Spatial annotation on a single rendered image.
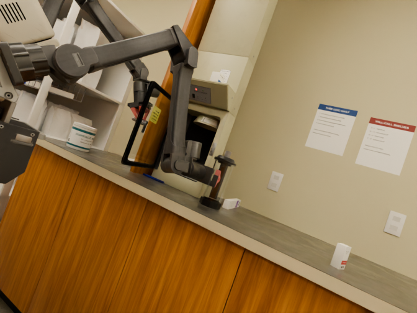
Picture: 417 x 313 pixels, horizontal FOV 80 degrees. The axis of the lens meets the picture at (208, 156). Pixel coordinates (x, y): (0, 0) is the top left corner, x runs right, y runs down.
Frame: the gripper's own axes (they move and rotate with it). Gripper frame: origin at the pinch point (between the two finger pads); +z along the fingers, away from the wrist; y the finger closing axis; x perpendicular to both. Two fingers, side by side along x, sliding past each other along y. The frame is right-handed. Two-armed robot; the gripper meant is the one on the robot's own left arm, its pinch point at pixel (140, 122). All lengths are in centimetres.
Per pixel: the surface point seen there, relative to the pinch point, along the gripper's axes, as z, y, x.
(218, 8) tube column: -66, -39, -22
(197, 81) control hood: -19.3, -27.2, -9.3
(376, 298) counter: 67, -83, 26
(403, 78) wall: -18, -134, -48
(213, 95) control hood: -11.4, -34.8, -11.6
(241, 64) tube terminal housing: -28, -49, -18
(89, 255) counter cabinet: 61, 25, 6
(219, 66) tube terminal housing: -30, -38, -20
